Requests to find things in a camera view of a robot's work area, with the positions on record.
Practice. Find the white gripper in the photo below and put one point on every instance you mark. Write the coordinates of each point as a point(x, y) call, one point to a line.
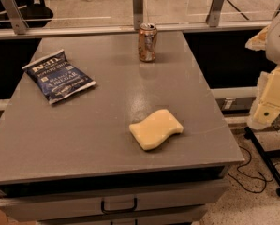
point(279, 37)

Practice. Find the orange soda can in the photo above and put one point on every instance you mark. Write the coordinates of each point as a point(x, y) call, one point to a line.
point(147, 42)

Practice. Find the yellow sponge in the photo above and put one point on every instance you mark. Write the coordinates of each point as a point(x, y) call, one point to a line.
point(152, 131)

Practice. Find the blue potato chip bag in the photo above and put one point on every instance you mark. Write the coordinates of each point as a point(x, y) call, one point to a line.
point(56, 77)

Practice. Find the right metal bracket post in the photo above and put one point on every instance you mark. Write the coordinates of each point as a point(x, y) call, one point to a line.
point(213, 17)

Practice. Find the metal bracket post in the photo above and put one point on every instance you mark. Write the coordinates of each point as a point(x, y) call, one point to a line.
point(18, 24)
point(213, 17)
point(137, 13)

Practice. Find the middle metal bracket post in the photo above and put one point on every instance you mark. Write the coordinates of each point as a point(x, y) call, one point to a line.
point(137, 13)

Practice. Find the left metal bracket post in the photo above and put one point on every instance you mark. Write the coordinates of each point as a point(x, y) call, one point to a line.
point(18, 24)

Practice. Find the grey drawer with black handle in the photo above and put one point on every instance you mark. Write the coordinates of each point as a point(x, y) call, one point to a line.
point(113, 201)

